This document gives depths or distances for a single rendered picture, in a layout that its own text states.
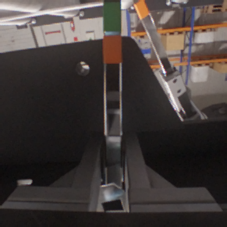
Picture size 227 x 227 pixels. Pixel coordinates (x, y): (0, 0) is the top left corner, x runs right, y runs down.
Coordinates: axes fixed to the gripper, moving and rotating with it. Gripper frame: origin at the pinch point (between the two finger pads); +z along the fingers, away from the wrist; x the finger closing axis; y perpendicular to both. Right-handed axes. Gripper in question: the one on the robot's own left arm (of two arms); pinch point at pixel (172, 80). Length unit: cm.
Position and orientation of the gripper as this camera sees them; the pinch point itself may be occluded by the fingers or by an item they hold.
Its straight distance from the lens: 29.6
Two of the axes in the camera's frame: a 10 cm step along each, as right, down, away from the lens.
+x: -1.2, -6.7, 7.3
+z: -5.2, -5.8, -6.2
